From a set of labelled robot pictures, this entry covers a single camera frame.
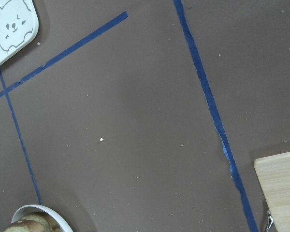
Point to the wooden cutting board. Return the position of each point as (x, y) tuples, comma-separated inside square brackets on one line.
[(273, 173)]

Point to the white plate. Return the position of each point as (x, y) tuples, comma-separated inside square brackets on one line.
[(31, 208)]

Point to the bread slice toast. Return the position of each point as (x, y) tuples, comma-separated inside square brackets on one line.
[(34, 222)]

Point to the cream bear tray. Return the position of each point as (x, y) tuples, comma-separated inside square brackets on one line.
[(19, 25)]

